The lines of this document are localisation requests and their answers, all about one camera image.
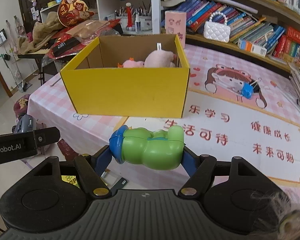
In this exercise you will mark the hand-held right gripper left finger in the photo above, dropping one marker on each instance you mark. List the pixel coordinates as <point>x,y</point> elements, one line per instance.
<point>101,161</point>

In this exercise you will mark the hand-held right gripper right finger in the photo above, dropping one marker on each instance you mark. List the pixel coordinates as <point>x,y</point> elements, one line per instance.
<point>190,163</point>

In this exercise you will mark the green frog toy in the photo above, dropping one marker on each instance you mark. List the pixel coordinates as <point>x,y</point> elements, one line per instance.
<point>150,152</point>

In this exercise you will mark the yellow cardboard box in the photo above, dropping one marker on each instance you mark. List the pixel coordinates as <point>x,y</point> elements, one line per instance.
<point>127,92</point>

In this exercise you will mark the pink plush toy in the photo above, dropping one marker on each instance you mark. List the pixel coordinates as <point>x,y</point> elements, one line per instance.
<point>157,58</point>

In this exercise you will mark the black clear case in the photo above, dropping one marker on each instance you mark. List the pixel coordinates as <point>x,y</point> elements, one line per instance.
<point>118,182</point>

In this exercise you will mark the yellow packet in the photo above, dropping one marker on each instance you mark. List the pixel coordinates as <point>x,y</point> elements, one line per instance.
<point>70,181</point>

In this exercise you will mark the maroon printed bag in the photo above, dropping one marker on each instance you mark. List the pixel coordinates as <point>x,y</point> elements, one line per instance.
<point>22,105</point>

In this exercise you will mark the black keyboard stand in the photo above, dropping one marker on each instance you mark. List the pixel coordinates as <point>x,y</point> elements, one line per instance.
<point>41,72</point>

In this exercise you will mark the small blue toy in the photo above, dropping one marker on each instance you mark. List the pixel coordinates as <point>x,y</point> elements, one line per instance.
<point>247,91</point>

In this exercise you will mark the black box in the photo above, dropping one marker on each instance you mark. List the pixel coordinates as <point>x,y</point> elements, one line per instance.
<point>65,46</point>

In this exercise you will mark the brown cloth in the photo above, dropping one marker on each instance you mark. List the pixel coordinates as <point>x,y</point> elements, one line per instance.
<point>42,37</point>

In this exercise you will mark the furry grey sleeve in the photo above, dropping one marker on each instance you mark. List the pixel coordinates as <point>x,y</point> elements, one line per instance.
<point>290,217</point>

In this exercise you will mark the wooden bookshelf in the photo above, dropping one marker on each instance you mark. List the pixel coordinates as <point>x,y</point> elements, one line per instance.
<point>215,45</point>

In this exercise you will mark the clear plastic packaging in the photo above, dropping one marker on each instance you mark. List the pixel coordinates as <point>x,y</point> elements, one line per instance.
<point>90,30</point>

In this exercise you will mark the white orange blue carton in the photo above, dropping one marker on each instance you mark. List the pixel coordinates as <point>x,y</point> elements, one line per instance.
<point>252,47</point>

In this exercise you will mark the white quilted purse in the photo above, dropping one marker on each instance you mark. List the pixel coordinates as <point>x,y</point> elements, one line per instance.
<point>216,32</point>

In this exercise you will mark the pink cylindrical container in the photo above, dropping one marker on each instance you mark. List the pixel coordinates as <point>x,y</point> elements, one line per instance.
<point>175,22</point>

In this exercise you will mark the white glue bottle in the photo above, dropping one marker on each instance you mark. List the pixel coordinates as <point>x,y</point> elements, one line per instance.
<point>137,23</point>

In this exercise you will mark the row of colourful books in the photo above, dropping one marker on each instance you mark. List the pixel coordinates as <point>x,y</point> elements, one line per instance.
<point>252,30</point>

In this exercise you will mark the red tassel ornament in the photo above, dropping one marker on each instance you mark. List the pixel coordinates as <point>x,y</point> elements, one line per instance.
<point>129,15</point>

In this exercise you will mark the red figure decoration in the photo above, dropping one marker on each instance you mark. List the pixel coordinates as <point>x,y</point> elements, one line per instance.
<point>72,10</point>

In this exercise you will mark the red book set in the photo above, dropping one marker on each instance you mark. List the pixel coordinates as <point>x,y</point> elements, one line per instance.
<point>287,42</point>

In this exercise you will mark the bunch of pens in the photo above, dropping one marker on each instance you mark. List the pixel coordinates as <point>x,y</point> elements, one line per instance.
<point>142,10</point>

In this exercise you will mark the white shelf unit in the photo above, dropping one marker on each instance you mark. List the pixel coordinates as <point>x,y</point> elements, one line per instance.
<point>155,5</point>

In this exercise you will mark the white paper roll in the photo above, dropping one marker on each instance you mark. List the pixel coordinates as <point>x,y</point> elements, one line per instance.
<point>225,1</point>

